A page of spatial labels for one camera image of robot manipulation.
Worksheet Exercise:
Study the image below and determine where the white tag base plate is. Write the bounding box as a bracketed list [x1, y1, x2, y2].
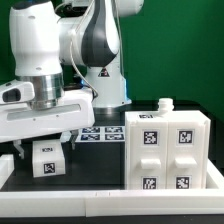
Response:
[76, 126, 125, 143]

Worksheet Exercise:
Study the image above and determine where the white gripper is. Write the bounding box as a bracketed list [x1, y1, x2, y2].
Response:
[0, 88, 95, 159]

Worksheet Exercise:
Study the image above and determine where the white cabinet body box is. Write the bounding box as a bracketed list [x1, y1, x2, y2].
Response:
[125, 98, 210, 190]

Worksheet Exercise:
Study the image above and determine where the white front fence rail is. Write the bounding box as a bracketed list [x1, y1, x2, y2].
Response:
[0, 189, 224, 218]

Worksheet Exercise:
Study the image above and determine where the white cabinet door panel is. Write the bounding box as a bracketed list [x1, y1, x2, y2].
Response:
[125, 118, 168, 190]

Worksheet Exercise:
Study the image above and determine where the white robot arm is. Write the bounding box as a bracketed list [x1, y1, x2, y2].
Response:
[0, 0, 144, 143]

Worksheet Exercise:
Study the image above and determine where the white cabinet top block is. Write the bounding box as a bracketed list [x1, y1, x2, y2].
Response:
[32, 139, 65, 178]

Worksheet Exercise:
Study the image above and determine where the white left fence piece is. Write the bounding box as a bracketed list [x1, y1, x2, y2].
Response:
[0, 154, 14, 189]

